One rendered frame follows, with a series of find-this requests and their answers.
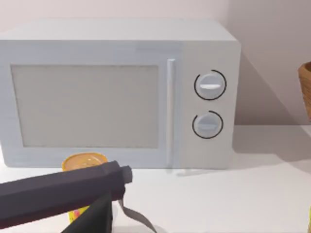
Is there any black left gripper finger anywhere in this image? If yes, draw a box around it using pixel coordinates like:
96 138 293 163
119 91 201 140
60 193 114 233

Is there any large black bar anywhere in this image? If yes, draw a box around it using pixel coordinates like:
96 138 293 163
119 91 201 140
0 160 134 230

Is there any yellow can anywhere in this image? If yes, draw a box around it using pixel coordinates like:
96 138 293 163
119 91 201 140
61 152 109 223

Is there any pale microwave door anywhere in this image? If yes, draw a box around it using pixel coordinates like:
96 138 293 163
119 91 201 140
0 40 182 169

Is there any pale round microwave knob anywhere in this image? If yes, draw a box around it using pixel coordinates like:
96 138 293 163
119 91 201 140
194 69 227 100
192 111 224 139

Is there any pale microwave oven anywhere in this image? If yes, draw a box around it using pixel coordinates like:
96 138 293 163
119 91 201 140
0 19 242 171

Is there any woven wooden basket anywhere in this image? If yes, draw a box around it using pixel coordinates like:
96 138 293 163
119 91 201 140
298 61 311 122

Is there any pale microwave door handle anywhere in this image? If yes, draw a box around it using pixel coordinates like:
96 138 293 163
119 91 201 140
166 58 176 168

